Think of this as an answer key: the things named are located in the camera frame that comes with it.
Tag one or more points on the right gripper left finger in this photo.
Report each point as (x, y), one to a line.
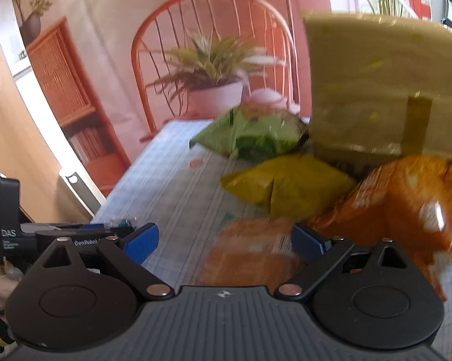
(141, 243)

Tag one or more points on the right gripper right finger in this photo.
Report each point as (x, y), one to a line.
(308, 244)

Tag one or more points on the person left hand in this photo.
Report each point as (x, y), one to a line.
(10, 276)

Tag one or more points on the yellow chip bag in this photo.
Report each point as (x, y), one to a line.
(294, 186)

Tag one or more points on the orange bread loaf package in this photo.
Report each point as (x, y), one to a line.
(251, 252)

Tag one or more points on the checkered tablecloth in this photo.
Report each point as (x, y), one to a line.
(178, 187)

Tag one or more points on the upper orange chip bag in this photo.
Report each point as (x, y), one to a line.
(409, 201)

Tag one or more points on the green chip bag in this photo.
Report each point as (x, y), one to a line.
(253, 133)

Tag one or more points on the brown cardboard box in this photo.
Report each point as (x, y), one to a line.
(381, 88)

